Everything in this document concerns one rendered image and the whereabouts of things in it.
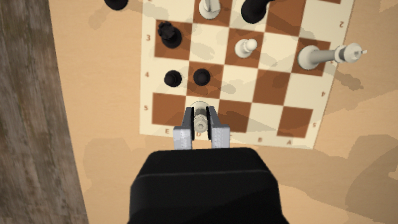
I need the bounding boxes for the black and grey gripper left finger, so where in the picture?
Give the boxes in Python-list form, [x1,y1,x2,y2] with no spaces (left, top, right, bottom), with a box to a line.
[173,107,195,150]

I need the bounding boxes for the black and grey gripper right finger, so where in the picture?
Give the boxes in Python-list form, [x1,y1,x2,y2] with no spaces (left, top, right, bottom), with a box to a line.
[206,106,230,148]

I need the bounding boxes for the brown and cream chessboard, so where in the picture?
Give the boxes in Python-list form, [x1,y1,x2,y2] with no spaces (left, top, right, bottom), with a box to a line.
[140,0,354,149]

